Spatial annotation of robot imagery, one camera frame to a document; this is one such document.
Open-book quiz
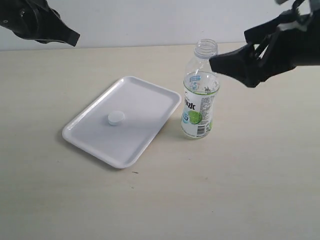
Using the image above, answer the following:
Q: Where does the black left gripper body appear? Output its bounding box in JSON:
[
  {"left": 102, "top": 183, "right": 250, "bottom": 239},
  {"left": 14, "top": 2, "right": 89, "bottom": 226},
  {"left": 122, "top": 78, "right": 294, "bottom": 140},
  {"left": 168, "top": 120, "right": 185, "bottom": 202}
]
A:
[{"left": 0, "top": 0, "right": 50, "bottom": 40}]

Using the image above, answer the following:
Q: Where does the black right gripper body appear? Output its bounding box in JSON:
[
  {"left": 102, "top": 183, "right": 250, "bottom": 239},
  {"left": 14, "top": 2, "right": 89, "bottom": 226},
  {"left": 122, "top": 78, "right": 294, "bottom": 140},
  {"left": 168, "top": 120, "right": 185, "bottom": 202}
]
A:
[{"left": 252, "top": 0, "right": 320, "bottom": 75}]

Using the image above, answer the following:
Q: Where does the clear plastic water bottle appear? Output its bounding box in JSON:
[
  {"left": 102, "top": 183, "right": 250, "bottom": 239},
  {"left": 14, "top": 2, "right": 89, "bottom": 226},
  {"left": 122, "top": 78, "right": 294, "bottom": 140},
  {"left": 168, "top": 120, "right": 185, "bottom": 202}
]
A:
[{"left": 181, "top": 39, "right": 220, "bottom": 139}]

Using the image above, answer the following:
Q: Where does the white bottle cap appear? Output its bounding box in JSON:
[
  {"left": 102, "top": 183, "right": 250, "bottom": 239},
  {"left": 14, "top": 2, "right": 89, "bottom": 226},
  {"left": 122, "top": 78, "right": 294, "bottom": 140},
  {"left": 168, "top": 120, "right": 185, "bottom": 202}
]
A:
[{"left": 107, "top": 110, "right": 126, "bottom": 126}]

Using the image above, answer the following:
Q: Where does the white plastic tray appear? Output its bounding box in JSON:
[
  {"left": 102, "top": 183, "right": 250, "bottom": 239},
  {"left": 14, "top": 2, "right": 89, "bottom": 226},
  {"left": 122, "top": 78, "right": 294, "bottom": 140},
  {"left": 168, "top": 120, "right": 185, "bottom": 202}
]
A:
[{"left": 62, "top": 76, "right": 182, "bottom": 169}]

